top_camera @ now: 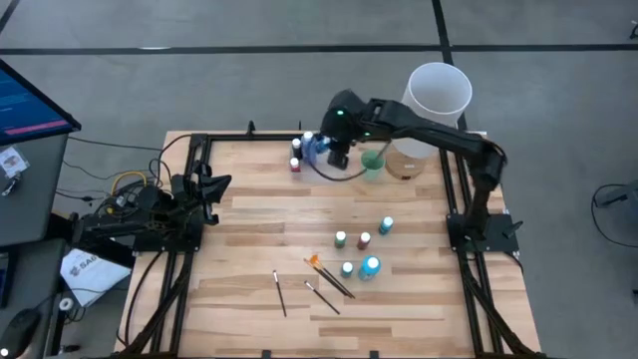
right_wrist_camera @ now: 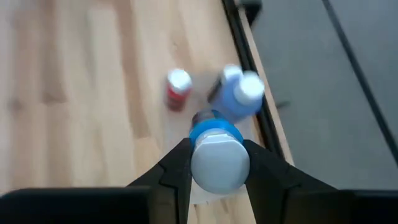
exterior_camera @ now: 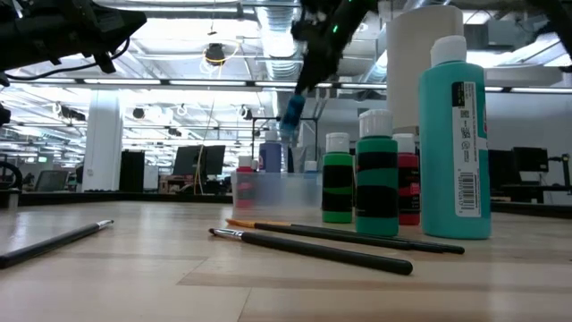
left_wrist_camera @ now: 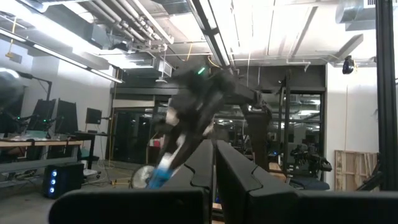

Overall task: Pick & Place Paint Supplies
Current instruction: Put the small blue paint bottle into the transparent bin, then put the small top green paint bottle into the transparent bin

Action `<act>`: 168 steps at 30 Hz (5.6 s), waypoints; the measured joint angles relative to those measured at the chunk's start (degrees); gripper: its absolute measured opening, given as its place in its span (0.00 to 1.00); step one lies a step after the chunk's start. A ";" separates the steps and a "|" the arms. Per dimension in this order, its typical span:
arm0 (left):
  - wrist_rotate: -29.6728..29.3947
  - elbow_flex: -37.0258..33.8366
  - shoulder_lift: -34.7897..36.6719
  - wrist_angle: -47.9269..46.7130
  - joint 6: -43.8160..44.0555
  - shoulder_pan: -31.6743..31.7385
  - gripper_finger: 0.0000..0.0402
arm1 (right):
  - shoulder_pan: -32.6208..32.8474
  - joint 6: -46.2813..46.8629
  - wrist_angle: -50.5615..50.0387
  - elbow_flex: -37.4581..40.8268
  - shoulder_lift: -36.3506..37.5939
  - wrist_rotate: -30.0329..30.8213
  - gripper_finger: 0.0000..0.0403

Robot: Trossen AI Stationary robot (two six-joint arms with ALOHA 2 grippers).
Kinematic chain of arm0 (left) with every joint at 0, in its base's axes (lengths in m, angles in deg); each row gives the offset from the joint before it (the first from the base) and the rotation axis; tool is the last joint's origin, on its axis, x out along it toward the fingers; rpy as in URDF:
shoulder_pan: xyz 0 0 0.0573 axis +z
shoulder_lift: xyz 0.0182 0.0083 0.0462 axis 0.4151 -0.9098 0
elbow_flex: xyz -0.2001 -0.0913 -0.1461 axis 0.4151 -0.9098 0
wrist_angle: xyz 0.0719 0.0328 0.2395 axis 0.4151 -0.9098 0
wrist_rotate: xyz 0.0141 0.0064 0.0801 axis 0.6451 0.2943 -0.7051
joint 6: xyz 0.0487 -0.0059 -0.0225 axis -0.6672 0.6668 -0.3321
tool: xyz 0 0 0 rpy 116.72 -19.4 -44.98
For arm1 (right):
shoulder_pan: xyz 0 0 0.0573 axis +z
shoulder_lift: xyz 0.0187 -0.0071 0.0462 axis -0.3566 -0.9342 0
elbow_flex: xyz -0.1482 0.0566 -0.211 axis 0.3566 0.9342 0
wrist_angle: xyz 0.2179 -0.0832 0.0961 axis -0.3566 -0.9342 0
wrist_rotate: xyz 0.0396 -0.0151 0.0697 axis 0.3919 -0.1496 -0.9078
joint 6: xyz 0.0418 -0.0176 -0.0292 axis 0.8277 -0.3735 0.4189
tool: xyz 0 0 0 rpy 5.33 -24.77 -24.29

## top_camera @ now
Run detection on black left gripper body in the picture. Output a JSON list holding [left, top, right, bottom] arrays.
[[183, 160, 220, 226]]

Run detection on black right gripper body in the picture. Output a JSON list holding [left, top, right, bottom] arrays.
[[326, 142, 352, 172]]

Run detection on clear plastic bin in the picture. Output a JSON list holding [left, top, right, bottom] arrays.
[[288, 133, 345, 175]]

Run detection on large periwinkle paint bottle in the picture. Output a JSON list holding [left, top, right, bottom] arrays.
[[300, 130, 320, 166]]

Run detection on large turquoise paint bottle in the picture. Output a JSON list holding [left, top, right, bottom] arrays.
[[357, 254, 383, 283]]

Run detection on black paintbrush silver ferrule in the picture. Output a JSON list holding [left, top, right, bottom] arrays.
[[303, 279, 342, 316], [272, 269, 288, 318]]

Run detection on black paintbrush narrow orange bristles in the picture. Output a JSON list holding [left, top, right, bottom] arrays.
[[302, 257, 350, 299]]

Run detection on black paintbrush wide orange bristles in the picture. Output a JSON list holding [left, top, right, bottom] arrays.
[[308, 253, 357, 300]]

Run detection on pale green cup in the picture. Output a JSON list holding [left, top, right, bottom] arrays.
[[360, 148, 387, 181]]

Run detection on white shade wooden base lamp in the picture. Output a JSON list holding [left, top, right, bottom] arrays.
[[384, 61, 474, 181]]

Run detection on white printed paper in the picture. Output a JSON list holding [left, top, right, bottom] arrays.
[[59, 247, 133, 308]]

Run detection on white badge card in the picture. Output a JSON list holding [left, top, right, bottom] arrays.
[[0, 146, 30, 180]]

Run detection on monitor with blue screen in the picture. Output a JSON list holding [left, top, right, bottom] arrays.
[[0, 58, 83, 147]]

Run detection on black computer mouse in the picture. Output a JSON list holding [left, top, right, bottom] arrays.
[[0, 307, 42, 359]]

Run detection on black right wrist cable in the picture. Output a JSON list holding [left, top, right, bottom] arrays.
[[308, 142, 391, 182]]

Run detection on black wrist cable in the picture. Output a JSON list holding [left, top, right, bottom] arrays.
[[148, 132, 195, 176], [308, 142, 391, 182]]

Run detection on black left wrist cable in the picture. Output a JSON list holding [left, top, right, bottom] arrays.
[[148, 132, 195, 176]]

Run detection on yellow cable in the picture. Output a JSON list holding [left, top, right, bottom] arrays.
[[110, 171, 149, 196]]

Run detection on thin black floor cable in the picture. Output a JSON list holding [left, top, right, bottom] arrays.
[[67, 134, 165, 152]]

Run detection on black looped floor cable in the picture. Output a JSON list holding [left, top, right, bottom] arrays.
[[590, 182, 638, 249]]

